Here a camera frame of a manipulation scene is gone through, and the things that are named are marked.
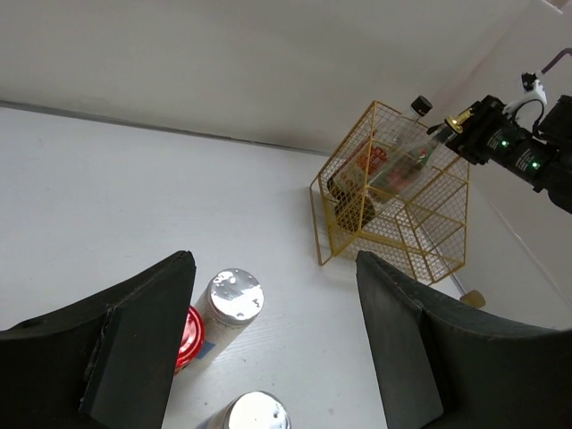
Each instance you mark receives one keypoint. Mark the gold spout oil bottle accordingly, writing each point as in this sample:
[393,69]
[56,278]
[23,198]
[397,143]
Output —
[411,161]

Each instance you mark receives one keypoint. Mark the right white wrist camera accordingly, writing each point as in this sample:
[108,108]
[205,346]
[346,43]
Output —
[533,92]

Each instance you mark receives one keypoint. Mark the black cap vinegar bottle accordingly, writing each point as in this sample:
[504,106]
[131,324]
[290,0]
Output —
[372,155]

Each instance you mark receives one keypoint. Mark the red lid sauce jar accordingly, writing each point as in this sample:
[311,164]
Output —
[192,339]

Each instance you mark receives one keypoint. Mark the silver lid shaker tall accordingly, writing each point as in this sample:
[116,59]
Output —
[232,301]

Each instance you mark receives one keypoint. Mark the yellow wire basket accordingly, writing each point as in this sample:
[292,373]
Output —
[423,233]

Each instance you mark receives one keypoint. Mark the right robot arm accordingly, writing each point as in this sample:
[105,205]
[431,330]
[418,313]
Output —
[540,156]

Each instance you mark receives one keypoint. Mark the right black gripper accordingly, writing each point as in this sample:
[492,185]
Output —
[482,133]

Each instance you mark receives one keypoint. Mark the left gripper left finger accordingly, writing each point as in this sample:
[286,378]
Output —
[106,361]

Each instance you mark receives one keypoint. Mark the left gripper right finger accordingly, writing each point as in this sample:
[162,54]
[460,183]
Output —
[440,363]

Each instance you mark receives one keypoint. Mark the silver lid shaker blue label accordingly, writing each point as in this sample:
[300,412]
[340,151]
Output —
[251,410]

